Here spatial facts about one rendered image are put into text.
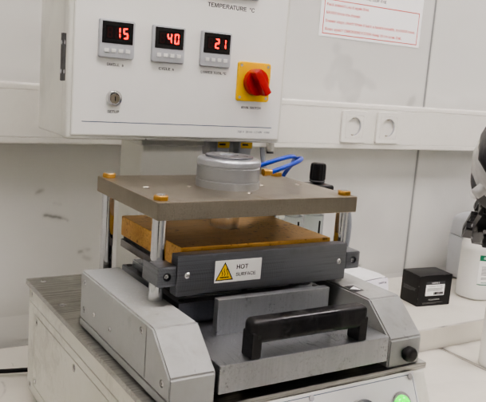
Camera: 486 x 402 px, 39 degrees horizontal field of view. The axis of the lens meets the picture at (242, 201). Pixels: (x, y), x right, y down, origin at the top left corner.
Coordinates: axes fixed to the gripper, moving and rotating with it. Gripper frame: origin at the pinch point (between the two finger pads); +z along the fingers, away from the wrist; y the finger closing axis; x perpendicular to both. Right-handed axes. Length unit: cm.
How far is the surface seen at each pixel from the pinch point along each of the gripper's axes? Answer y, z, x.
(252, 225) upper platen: 5.6, -4.3, -28.0
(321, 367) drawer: 22.1, -13.3, -16.2
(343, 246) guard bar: 7.0, -6.3, -16.2
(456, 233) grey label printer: -23, 81, 7
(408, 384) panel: 21.6, -4.7, -6.4
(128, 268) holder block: 14.0, -5.6, -42.3
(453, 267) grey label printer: -15, 85, 7
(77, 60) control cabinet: -9, -16, -52
